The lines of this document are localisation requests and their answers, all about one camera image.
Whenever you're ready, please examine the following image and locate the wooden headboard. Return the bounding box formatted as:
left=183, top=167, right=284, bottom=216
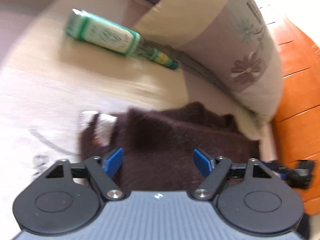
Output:
left=271, top=12, right=320, bottom=215

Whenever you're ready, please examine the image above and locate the brown fuzzy sweater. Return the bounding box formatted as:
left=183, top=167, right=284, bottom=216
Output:
left=79, top=102, right=260, bottom=193

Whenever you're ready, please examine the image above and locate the green glass bottle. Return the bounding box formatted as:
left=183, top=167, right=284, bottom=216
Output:
left=65, top=9, right=179, bottom=70

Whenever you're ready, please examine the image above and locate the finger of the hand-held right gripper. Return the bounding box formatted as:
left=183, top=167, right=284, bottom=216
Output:
left=265, top=159, right=315, bottom=190

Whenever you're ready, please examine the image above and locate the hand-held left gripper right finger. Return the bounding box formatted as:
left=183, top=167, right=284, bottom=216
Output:
left=193, top=148, right=273, bottom=201

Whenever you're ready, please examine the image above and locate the floral patchwork pillow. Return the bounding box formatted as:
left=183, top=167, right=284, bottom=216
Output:
left=134, top=0, right=284, bottom=140

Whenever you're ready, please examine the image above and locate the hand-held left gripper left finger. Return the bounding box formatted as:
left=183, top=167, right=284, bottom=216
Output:
left=45, top=147, right=125, bottom=201

